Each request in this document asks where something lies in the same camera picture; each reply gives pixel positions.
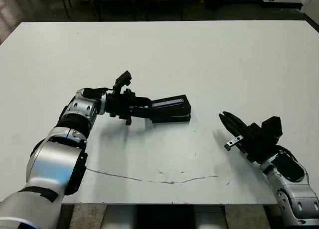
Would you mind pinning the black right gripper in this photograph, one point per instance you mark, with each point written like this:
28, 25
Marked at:
254, 147

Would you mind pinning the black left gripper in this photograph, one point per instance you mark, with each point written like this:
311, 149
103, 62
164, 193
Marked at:
119, 104

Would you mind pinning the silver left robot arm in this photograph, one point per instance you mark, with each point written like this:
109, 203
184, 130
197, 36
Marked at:
54, 164

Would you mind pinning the black box base white insert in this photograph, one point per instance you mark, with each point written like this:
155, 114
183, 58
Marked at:
174, 119

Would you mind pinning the grey black robot torso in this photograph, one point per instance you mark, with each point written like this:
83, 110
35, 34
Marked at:
164, 219

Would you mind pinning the black waste bin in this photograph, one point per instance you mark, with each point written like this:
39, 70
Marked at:
216, 0

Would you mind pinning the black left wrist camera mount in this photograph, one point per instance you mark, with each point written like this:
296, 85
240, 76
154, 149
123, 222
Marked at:
124, 77

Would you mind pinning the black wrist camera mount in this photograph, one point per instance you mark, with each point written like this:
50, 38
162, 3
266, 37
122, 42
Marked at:
271, 128
124, 77

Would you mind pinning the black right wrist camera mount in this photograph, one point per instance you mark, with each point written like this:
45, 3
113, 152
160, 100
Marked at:
271, 128

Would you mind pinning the black metal frame leg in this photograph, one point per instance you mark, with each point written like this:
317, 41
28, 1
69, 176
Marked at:
66, 5

